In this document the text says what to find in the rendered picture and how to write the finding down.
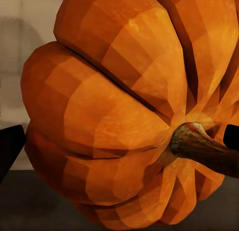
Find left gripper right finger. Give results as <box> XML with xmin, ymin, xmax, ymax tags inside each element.
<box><xmin>223</xmin><ymin>124</ymin><xmax>239</xmax><ymax>151</ymax></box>

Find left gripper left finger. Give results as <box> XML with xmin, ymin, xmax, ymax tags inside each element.
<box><xmin>0</xmin><ymin>124</ymin><xmax>26</xmax><ymax>184</ymax></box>

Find pumpkin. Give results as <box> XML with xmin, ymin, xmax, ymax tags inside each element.
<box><xmin>20</xmin><ymin>0</ymin><xmax>239</xmax><ymax>231</ymax></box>

